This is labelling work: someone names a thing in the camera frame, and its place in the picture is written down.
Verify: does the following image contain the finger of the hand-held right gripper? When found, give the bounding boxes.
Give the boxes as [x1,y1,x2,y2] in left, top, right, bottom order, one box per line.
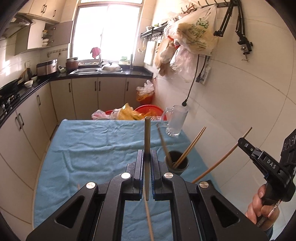
[238,137,262,163]

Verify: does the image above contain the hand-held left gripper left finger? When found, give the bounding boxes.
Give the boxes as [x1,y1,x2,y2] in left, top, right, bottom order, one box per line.
[26,149,145,241]

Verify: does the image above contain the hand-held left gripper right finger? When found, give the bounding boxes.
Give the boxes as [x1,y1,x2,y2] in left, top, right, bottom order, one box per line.
[151,149,270,241]

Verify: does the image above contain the long wooden chopstick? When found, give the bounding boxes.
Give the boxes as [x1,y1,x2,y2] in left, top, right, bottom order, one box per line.
[173,126,207,167]
[156,123,173,167]
[174,128,207,169]
[144,200,155,241]
[144,117,151,201]
[191,127,253,184]

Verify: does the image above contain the dark chopstick holder cup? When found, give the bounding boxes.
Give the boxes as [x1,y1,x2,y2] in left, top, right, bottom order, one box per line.
[164,151,189,176]

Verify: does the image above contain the person's right hand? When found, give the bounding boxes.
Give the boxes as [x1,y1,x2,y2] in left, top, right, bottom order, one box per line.
[245,184,281,232]

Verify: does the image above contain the blue table cloth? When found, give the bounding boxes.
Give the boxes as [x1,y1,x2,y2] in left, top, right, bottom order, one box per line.
[33,119,222,241]

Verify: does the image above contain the glass mug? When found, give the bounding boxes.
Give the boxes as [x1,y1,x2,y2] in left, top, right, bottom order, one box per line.
[161,105,189,138]

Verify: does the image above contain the yellow plastic bag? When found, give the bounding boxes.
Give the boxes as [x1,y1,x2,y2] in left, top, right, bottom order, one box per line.
[114,103,148,120]

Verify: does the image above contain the red plastic basin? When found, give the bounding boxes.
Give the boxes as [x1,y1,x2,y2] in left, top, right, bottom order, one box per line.
[105,105,169,121]

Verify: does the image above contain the pink and white plastic bag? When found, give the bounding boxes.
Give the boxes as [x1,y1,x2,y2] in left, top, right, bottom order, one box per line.
[91,109,112,120]

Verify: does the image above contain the orange trash bin with bag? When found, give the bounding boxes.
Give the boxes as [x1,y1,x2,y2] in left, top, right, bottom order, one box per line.
[136,80,155,105]

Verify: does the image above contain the white power strip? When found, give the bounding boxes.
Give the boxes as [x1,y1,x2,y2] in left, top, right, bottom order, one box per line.
[196,66,211,85]

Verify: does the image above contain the beige kitchen base cabinets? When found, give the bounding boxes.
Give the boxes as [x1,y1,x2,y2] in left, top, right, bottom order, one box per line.
[0,77,153,204]

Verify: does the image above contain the black kitchen countertop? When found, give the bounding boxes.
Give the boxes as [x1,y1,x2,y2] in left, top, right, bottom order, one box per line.
[0,69,153,129]

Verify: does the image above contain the steel pot lid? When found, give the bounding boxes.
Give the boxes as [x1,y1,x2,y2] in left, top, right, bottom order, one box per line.
[100,62,122,72]

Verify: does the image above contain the steel sink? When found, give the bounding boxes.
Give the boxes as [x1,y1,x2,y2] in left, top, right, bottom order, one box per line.
[69,67,123,75]

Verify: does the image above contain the bundle of hanging plastic bags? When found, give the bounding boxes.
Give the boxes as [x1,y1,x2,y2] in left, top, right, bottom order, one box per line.
[154,10,199,83]

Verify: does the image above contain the white cutting board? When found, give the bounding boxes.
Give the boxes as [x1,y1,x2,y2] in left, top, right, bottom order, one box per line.
[143,41,156,66]

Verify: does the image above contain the brown cooking pot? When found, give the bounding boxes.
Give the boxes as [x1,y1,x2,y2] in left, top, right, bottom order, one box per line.
[66,57,79,71]

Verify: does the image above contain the large printed plastic bag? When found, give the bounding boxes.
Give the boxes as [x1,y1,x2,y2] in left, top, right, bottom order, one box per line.
[172,5,219,56]

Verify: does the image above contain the steel rice cooker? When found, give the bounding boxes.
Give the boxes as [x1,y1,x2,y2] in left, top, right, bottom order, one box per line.
[36,59,58,76]

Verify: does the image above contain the kitchen window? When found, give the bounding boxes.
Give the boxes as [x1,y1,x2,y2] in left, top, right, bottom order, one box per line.
[72,0,144,66]

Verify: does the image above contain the gas stove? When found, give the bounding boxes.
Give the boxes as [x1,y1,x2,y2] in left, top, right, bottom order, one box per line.
[0,91,22,118]

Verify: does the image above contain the black wok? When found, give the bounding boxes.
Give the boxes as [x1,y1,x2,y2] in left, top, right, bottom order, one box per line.
[0,79,22,96]

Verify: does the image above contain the beige upper cabinets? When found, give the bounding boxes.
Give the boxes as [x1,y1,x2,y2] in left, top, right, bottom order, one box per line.
[15,0,74,56]

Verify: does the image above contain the range hood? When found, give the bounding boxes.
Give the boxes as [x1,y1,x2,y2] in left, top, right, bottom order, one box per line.
[0,13,34,40]

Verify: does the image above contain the black power cable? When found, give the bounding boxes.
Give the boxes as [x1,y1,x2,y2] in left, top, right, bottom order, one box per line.
[181,54,210,107]

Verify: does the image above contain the black wall rack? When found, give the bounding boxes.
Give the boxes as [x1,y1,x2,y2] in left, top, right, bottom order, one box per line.
[141,22,168,39]

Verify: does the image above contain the black hook rail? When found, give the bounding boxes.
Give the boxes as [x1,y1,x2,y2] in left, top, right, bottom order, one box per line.
[180,0,232,12]

